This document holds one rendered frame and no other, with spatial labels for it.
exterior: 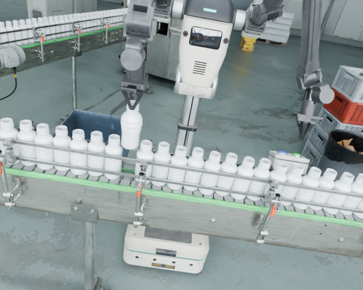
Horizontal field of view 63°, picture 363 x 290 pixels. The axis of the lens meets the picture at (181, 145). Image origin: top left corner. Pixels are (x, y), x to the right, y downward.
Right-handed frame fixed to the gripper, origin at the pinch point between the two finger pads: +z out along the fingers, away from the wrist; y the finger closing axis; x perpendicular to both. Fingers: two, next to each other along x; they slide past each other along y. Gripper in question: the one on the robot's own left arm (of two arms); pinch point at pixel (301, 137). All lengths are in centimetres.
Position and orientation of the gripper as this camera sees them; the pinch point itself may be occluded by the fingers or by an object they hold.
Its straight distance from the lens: 127.9
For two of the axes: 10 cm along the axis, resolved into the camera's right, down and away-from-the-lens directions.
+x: -0.1, -1.9, 9.8
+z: -1.6, 9.7, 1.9
